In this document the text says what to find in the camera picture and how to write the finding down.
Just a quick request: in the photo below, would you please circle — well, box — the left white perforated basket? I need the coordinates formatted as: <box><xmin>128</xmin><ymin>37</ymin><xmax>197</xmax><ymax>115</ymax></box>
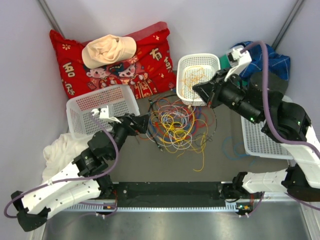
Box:
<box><xmin>66</xmin><ymin>84</ymin><xmax>140</xmax><ymax>141</ymax></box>

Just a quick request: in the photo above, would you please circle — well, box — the centre white perforated basket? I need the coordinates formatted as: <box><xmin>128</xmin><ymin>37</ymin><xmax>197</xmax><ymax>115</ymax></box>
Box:
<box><xmin>176</xmin><ymin>53</ymin><xmax>221</xmax><ymax>107</ymax></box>

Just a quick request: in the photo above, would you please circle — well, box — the right white perforated basket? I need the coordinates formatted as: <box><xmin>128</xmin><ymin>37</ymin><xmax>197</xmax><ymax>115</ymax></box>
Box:
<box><xmin>240</xmin><ymin>116</ymin><xmax>293</xmax><ymax>160</ymax></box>

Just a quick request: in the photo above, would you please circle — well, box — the green cloth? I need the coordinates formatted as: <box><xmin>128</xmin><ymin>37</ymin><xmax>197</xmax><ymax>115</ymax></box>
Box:
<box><xmin>219</xmin><ymin>54</ymin><xmax>231</xmax><ymax>70</ymax></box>

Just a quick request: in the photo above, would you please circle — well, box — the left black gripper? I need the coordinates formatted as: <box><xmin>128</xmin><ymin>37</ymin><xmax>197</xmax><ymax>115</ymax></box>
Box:
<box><xmin>110</xmin><ymin>113</ymin><xmax>152</xmax><ymax>161</ymax></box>

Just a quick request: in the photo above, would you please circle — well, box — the beige cap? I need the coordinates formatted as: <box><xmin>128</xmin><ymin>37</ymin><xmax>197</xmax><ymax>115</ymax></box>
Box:
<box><xmin>81</xmin><ymin>34</ymin><xmax>137</xmax><ymax>69</ymax></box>

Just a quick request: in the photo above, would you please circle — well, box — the blue plaid shirt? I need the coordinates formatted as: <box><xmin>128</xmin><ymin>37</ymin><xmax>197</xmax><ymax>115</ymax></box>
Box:
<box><xmin>239</xmin><ymin>44</ymin><xmax>291</xmax><ymax>83</ymax></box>

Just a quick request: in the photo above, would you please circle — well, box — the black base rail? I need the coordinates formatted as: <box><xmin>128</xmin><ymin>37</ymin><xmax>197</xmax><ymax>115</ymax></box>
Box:
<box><xmin>114</xmin><ymin>182</ymin><xmax>225</xmax><ymax>208</ymax></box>

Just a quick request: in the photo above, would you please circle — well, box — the white crumpled cloth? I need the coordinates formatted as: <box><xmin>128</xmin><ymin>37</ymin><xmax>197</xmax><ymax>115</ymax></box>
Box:
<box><xmin>42</xmin><ymin>133</ymin><xmax>92</xmax><ymax>183</ymax></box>

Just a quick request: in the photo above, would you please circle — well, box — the grey slotted cable duct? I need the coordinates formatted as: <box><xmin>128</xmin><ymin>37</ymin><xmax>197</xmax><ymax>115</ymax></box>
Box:
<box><xmin>63</xmin><ymin>202</ymin><xmax>252</xmax><ymax>213</ymax></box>

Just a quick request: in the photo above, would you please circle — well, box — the red printed pillow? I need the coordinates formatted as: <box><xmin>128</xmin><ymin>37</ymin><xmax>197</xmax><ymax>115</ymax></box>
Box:
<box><xmin>49</xmin><ymin>21</ymin><xmax>176</xmax><ymax>99</ymax></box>

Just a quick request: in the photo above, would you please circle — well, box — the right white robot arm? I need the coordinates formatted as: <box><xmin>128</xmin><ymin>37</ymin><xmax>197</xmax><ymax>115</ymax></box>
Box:
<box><xmin>192</xmin><ymin>69</ymin><xmax>320</xmax><ymax>202</ymax></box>

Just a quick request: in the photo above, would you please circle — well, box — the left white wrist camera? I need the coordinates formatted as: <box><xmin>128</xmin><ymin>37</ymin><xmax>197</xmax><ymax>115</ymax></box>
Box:
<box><xmin>90</xmin><ymin>105</ymin><xmax>121</xmax><ymax>123</ymax></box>

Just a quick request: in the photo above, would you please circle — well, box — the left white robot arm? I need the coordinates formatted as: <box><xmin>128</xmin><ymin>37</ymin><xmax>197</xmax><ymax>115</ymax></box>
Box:
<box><xmin>11</xmin><ymin>113</ymin><xmax>150</xmax><ymax>232</ymax></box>

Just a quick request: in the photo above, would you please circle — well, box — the white thin cable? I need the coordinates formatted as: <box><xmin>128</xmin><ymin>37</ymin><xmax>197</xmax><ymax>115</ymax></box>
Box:
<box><xmin>144</xmin><ymin>104</ymin><xmax>196</xmax><ymax>148</ymax></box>

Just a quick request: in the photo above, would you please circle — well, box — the black cable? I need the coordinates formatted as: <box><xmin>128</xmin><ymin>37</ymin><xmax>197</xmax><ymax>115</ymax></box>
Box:
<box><xmin>136</xmin><ymin>93</ymin><xmax>218</xmax><ymax>152</ymax></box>

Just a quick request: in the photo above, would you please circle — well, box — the white perforated basket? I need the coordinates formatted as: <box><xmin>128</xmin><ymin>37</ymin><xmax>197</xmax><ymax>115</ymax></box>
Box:
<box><xmin>240</xmin><ymin>116</ymin><xmax>293</xmax><ymax>160</ymax></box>
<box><xmin>66</xmin><ymin>84</ymin><xmax>140</xmax><ymax>141</ymax></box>
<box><xmin>176</xmin><ymin>53</ymin><xmax>221</xmax><ymax>107</ymax></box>

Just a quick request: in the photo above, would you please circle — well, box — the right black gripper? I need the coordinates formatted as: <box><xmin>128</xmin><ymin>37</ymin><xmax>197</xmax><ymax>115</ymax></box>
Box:
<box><xmin>192</xmin><ymin>67</ymin><xmax>262</xmax><ymax>126</ymax></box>

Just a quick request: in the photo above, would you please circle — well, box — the yellow thin cable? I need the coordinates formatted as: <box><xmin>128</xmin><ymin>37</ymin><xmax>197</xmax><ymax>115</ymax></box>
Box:
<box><xmin>159</xmin><ymin>112</ymin><xmax>210</xmax><ymax>173</ymax></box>

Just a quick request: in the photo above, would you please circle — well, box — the light blue loose cable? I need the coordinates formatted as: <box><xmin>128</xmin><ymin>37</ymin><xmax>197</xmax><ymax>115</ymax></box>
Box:
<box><xmin>222</xmin><ymin>136</ymin><xmax>257</xmax><ymax>167</ymax></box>

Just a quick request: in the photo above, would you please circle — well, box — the thin orange cable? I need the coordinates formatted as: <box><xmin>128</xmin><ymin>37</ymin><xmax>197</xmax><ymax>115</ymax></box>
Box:
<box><xmin>181</xmin><ymin>65</ymin><xmax>208</xmax><ymax>108</ymax></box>

